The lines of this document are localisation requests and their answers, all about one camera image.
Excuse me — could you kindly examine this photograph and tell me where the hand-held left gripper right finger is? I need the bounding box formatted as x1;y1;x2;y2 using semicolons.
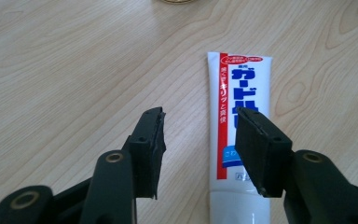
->
234;106;295;199

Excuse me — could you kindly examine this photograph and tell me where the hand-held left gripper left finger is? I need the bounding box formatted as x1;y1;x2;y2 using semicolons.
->
122;106;168;201

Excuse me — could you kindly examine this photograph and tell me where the white toothpaste tube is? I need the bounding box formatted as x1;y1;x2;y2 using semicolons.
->
206;50;274;224

